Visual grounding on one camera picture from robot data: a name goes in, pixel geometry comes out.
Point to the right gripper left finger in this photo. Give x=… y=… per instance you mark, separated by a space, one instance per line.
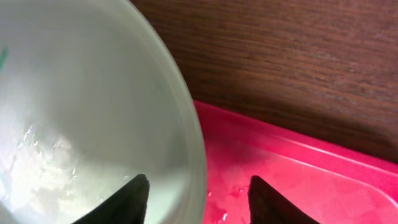
x=127 y=206

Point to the red plastic tray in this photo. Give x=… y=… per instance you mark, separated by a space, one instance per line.
x=330 y=183

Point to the mint green plate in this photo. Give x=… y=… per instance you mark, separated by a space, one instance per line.
x=90 y=99

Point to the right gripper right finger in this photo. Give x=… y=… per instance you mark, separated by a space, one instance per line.
x=268 y=206

